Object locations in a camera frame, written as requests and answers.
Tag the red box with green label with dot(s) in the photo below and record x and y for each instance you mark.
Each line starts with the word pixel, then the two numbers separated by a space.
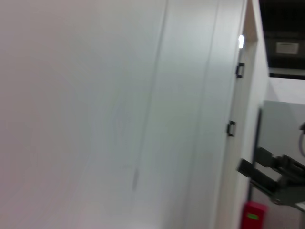
pixel 253 215

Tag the white rectangular sign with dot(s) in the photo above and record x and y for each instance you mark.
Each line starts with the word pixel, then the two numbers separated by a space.
pixel 287 48

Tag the grey partition panel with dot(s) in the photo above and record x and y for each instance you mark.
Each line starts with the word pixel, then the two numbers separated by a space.
pixel 278 128

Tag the black metal bracket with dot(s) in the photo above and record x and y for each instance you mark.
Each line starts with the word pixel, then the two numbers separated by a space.
pixel 240 70
pixel 231 128

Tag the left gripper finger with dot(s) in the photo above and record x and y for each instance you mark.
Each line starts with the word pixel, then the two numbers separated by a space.
pixel 259 176
pixel 269 155

